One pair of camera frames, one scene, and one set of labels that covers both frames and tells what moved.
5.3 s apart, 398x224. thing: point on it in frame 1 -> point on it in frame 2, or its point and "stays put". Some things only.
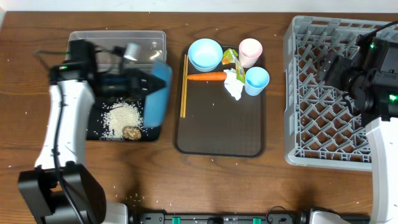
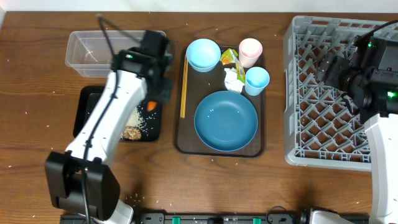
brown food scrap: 131,133 stays put
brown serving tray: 217,124 stays put
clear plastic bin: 141,48 stays put
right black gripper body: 340,73 stays put
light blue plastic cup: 256,79 stays put
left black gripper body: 137,84 -> 165,90
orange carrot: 208,76 -> 151,105
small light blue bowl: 205,55 stays put
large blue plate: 158,105 -> 226,121
